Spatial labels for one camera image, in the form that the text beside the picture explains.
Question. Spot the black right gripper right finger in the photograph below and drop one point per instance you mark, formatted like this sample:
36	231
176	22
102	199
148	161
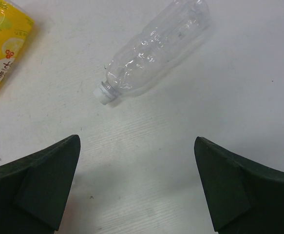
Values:
243	196

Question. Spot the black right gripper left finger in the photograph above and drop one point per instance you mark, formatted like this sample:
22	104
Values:
34	189

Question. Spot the yellow label plastic bottle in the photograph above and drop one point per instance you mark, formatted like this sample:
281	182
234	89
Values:
15	26

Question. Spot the clear plastic bottle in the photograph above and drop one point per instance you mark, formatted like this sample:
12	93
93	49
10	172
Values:
179	29

